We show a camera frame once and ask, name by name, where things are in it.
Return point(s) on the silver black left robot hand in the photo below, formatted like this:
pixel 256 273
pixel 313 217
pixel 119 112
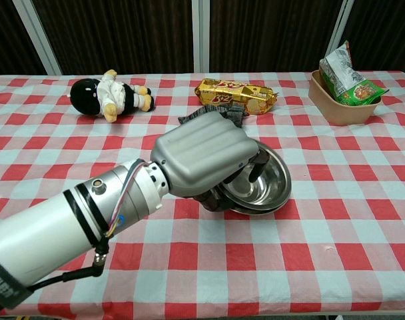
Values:
pixel 202 153

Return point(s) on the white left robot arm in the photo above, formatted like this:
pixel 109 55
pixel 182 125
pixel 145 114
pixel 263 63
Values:
pixel 49 233

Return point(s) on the red white checkered tablecloth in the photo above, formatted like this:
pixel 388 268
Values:
pixel 222 266

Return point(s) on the grey striped sock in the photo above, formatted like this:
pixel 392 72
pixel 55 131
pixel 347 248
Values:
pixel 236 115
pixel 192 115

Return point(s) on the yellow biscuit pack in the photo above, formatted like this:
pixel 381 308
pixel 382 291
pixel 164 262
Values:
pixel 236 95

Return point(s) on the black headed plush doll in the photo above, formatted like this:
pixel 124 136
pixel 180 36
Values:
pixel 89 95

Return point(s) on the dark brown curtain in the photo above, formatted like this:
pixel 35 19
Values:
pixel 272 33
pixel 122 33
pixel 6 36
pixel 385 30

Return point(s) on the brown rectangular container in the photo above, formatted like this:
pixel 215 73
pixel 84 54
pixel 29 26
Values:
pixel 342 110

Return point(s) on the green snack bag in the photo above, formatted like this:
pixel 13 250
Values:
pixel 345 78

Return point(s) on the white frame post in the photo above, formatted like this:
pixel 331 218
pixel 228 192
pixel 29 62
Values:
pixel 340 33
pixel 39 36
pixel 201 33

